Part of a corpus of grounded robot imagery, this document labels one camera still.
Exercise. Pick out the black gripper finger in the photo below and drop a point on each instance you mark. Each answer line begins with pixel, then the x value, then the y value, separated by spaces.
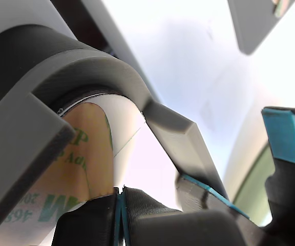
pixel 91 225

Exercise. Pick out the grey device holding fixture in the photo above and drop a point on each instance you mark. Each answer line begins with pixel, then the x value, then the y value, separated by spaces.
pixel 98 74

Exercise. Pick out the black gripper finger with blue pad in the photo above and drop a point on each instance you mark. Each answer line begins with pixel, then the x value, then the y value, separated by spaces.
pixel 201 228

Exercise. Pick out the pale green round dish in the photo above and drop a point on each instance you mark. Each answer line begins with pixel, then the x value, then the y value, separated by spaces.
pixel 257 194

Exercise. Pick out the dark grey flat mat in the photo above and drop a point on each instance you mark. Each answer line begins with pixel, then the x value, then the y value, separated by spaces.
pixel 252 25

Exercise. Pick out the black cylinder fixture leg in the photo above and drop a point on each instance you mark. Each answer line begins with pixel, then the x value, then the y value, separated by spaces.
pixel 17 59

